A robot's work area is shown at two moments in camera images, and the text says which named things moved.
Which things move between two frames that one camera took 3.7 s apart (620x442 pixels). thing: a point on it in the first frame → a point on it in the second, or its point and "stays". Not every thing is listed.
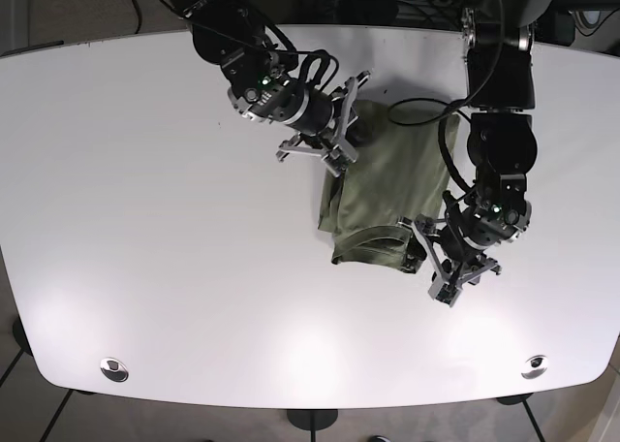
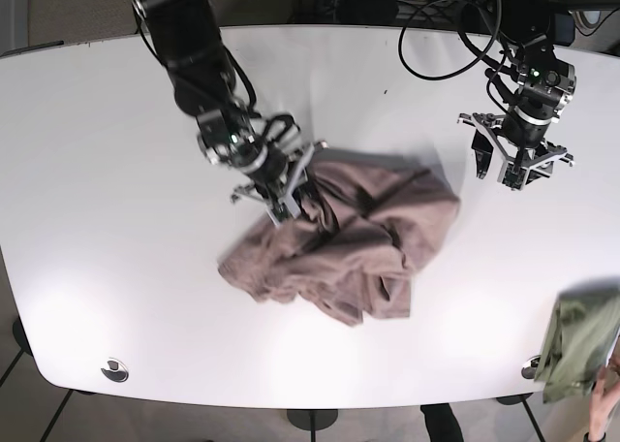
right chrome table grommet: [535, 366] stays
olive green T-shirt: [397, 173] → [581, 336]
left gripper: [322, 120] → [275, 164]
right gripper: [455, 243] → [520, 136]
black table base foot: [312, 420] stays
